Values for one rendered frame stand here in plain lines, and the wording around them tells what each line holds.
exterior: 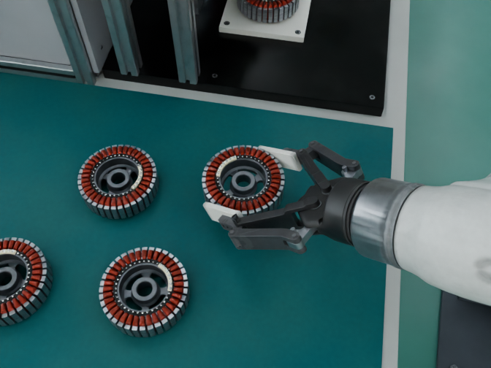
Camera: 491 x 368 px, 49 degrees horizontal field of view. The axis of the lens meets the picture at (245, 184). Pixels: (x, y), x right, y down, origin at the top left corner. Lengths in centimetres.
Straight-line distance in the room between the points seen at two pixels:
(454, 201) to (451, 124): 145
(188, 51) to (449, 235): 51
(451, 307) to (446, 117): 69
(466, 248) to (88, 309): 47
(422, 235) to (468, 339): 108
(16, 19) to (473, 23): 181
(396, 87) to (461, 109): 107
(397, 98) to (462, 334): 82
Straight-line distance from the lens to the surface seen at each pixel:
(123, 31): 87
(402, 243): 54
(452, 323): 159
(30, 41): 97
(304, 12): 102
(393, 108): 93
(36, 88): 99
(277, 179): 73
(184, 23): 82
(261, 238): 64
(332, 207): 60
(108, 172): 83
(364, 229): 57
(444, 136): 193
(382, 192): 57
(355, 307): 74
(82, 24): 89
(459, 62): 218
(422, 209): 53
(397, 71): 99
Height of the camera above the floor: 143
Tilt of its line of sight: 57 degrees down
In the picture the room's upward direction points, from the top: straight up
